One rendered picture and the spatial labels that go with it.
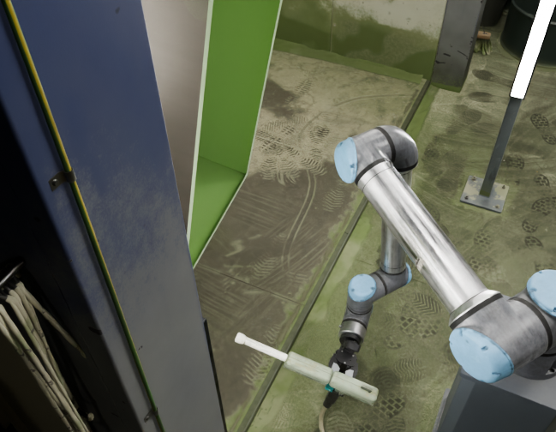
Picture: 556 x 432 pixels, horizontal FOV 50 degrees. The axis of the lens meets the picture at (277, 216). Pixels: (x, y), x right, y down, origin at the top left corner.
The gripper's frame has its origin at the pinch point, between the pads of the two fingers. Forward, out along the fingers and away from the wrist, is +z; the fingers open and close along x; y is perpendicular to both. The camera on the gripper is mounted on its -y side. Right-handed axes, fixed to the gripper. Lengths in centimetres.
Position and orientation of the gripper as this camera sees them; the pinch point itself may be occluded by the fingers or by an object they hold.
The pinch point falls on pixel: (337, 387)
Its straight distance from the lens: 200.8
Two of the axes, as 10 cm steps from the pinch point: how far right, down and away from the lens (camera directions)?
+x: -9.3, -3.8, 0.6
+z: -3.2, 7.0, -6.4
